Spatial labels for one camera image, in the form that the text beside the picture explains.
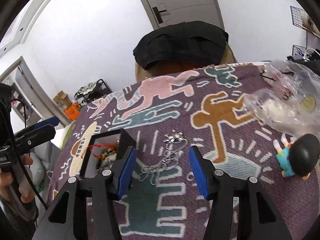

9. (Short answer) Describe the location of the clear plastic bag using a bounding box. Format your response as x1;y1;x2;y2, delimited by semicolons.
243;59;320;137

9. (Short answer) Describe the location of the small black wire basket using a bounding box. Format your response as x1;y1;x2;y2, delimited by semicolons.
292;44;320;61

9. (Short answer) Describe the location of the black square box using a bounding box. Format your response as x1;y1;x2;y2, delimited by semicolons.
79;128;137;178

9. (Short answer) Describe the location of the black jacket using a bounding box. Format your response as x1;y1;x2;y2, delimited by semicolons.
133;21;229;70

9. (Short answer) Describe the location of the tan chair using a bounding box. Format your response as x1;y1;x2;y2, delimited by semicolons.
134;44;238;83

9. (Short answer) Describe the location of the translucent white bracelet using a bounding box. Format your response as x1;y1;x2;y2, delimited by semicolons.
100;156;117;172

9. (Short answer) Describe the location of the black shoe rack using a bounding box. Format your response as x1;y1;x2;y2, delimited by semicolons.
74;79;113;107

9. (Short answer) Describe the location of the black door handle lock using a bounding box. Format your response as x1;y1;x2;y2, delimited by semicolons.
152;6;167;23

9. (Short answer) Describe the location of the brown cardboard box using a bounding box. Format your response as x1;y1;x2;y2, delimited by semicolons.
53;90;72;111

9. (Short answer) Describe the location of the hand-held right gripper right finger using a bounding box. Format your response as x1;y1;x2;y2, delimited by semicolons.
188;145;293;240

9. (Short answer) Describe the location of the black wire wall basket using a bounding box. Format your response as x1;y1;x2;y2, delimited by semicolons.
290;5;320;38

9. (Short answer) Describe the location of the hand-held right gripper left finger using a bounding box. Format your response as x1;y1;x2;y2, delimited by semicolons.
31;146;138;240

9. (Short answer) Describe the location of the grey side door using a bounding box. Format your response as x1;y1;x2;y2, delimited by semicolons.
0;56;68;130

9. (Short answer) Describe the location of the black-haired doll figurine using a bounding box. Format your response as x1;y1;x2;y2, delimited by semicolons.
273;133;320;181

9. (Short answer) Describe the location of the orange bag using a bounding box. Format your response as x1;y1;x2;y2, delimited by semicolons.
63;102;81;120

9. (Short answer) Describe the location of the green floor mat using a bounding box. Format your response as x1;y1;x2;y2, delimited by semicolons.
62;121;76;149

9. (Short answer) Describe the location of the person's left forearm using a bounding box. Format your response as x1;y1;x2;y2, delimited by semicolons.
0;197;39;233

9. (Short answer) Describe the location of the silver chain necklace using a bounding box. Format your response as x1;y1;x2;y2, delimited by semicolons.
138;130;193;184

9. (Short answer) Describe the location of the printed blanket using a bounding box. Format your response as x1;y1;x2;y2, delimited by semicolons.
46;64;320;240

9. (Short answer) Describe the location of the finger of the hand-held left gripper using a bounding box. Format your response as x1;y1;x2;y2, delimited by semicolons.
32;116;60;131
14;124;56;153

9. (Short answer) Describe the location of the person's left hand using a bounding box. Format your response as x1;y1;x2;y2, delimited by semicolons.
0;155;33;203

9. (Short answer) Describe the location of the red string bracelet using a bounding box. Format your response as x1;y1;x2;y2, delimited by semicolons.
87;142;118;160

